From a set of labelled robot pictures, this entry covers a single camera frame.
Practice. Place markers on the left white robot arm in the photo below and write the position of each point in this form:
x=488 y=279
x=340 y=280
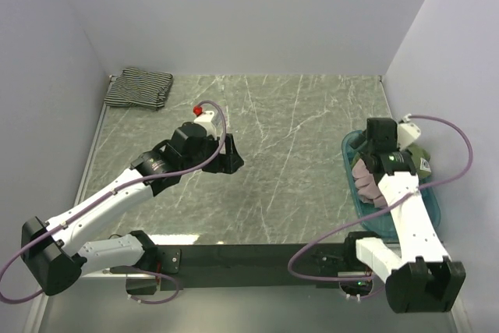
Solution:
x=59 y=251

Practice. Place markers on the striped folded tank top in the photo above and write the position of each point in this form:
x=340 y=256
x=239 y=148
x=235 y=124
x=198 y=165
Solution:
x=138 y=88

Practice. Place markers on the pink tank top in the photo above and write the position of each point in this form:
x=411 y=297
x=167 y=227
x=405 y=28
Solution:
x=366 y=188

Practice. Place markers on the aluminium rail frame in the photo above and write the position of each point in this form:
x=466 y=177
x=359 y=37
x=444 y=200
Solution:
x=121 y=134

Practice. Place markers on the green tank top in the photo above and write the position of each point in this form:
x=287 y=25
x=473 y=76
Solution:
x=420 y=161

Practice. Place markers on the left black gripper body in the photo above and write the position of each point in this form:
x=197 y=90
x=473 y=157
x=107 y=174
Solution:
x=208 y=149

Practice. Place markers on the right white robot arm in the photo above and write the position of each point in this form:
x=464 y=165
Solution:
x=421 y=278

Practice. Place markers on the black base beam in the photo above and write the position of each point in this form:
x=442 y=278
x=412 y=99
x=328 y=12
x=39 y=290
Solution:
x=253 y=265

